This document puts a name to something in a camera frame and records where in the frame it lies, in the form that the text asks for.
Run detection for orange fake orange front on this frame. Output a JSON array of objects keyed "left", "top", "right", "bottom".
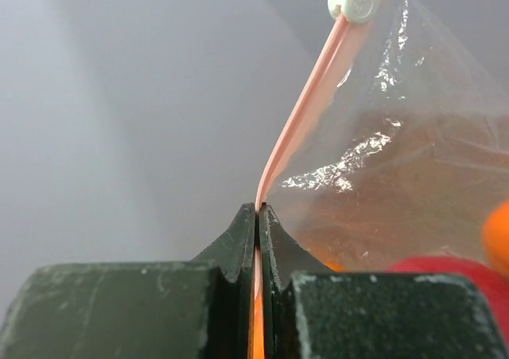
[{"left": 482, "top": 201, "right": 509, "bottom": 278}]

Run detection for clear zip top bag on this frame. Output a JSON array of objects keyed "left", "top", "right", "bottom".
[{"left": 252, "top": 0, "right": 508, "bottom": 358}]

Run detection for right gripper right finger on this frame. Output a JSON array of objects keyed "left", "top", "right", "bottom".
[{"left": 258, "top": 205, "right": 508, "bottom": 358}]

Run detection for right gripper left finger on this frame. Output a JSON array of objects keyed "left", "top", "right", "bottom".
[{"left": 1, "top": 204, "right": 255, "bottom": 358}]

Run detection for red fake apple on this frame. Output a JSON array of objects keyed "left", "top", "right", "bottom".
[{"left": 388, "top": 256, "right": 508, "bottom": 330}]

